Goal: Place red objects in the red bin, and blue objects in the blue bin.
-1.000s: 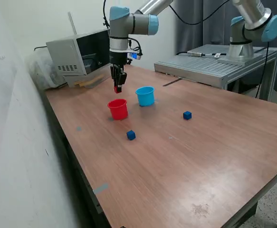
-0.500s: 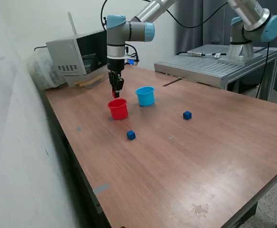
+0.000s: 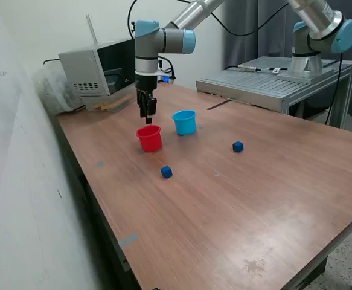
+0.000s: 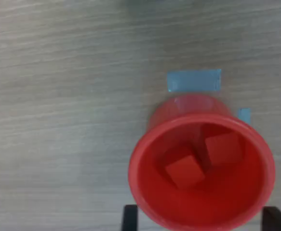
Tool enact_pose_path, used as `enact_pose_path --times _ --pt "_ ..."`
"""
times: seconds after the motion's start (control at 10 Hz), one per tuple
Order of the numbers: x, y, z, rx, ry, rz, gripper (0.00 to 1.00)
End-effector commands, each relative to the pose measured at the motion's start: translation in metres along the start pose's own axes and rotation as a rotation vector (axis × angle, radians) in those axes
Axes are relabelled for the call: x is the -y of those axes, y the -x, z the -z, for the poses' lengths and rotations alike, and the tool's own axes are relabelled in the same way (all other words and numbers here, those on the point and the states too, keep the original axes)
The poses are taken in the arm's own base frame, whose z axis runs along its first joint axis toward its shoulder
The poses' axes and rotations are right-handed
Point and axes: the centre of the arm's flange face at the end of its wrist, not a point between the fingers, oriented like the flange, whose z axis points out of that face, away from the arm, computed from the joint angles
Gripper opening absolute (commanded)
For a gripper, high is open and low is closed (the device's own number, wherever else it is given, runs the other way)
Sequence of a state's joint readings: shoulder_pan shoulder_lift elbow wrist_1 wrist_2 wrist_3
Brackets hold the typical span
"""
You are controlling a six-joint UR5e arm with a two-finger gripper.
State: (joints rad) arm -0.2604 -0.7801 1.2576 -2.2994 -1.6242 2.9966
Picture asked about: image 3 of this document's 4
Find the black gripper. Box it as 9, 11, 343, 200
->
135, 74, 158, 124

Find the aluminium robot base table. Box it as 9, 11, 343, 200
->
195, 56, 352, 129

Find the clear plastic container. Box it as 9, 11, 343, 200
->
80, 77, 150, 114

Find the wooden stick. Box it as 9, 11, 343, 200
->
94, 94, 133, 111

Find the red plastic cup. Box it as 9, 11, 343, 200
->
135, 124, 163, 153

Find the blue plastic cup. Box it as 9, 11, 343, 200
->
171, 109, 198, 137

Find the long tape strip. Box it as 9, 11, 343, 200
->
207, 99, 232, 111

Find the silver microwave oven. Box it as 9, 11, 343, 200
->
57, 38, 138, 98

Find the white thin rod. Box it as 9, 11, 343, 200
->
86, 14, 99, 45

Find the translucent plastic bag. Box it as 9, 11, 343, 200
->
32, 63, 86, 115

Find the dark grey curtain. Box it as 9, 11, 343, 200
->
222, 0, 352, 120

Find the large tape mark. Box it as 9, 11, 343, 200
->
117, 232, 139, 248

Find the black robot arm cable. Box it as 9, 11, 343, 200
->
127, 0, 290, 81

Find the silver cable connector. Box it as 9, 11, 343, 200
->
237, 64, 263, 73

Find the black base cable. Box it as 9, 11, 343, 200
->
320, 50, 342, 125

